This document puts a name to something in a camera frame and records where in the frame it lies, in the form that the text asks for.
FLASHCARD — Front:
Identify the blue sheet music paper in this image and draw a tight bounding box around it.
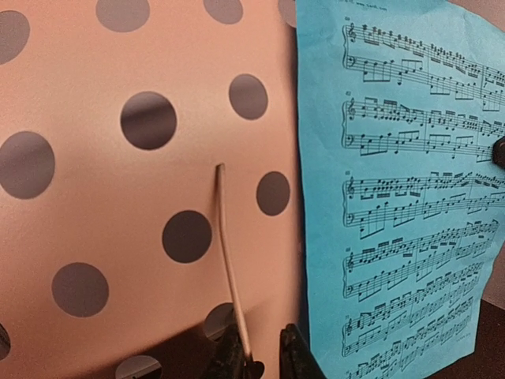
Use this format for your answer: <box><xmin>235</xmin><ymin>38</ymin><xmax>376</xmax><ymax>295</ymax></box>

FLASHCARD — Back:
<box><xmin>296</xmin><ymin>1</ymin><xmax>504</xmax><ymax>378</ymax></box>

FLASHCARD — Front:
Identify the pink music stand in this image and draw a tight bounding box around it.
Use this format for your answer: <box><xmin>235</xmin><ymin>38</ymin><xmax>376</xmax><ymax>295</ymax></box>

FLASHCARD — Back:
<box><xmin>1</xmin><ymin>1</ymin><xmax>303</xmax><ymax>378</ymax></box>

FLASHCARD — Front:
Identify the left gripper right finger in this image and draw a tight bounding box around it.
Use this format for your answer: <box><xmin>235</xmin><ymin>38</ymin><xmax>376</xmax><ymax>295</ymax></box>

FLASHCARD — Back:
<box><xmin>279</xmin><ymin>324</ymin><xmax>326</xmax><ymax>379</ymax></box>

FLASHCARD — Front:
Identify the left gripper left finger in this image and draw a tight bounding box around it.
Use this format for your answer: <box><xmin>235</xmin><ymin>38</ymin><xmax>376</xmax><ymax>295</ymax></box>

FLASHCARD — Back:
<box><xmin>204</xmin><ymin>325</ymin><xmax>264</xmax><ymax>379</ymax></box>

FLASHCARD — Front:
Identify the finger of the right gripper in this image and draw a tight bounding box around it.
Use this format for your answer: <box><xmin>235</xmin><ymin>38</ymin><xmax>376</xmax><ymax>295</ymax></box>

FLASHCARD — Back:
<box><xmin>491</xmin><ymin>137</ymin><xmax>505</xmax><ymax>169</ymax></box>

